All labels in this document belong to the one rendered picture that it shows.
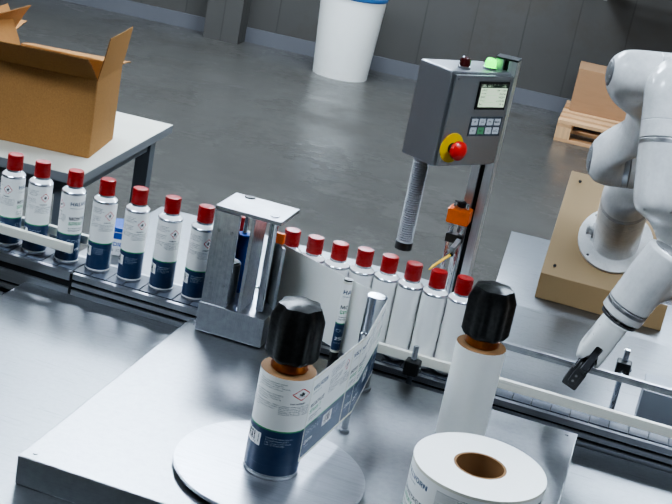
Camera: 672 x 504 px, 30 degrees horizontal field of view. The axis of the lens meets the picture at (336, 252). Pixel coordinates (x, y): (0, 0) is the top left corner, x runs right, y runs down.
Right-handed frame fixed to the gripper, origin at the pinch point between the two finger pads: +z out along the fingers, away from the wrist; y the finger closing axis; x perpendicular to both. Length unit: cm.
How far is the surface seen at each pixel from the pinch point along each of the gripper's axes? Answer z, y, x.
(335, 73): 168, -694, -200
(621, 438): 2.8, 5.4, 13.4
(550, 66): 88, -781, -69
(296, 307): -8, 62, -47
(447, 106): -31, 1, -49
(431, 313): 4.7, 3.0, -29.9
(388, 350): 16.0, 4.4, -32.8
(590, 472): 8.1, 15.0, 11.1
